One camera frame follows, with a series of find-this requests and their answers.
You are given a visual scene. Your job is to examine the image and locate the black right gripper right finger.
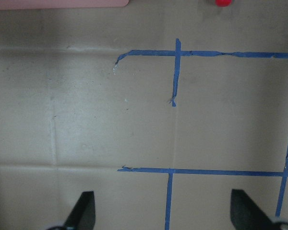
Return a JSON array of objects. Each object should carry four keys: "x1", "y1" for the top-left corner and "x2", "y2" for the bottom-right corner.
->
[{"x1": 230, "y1": 189, "x2": 278, "y2": 230}]

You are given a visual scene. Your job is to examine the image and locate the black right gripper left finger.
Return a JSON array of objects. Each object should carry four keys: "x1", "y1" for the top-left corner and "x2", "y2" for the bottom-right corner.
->
[{"x1": 63, "y1": 191, "x2": 96, "y2": 230}]

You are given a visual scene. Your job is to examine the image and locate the red toy block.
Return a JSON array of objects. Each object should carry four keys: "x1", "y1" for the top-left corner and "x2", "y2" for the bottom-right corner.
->
[{"x1": 215, "y1": 0, "x2": 232, "y2": 7}]

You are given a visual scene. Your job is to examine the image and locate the pink plastic box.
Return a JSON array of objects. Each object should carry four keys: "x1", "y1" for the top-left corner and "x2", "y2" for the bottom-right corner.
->
[{"x1": 0, "y1": 0, "x2": 129, "y2": 10}]

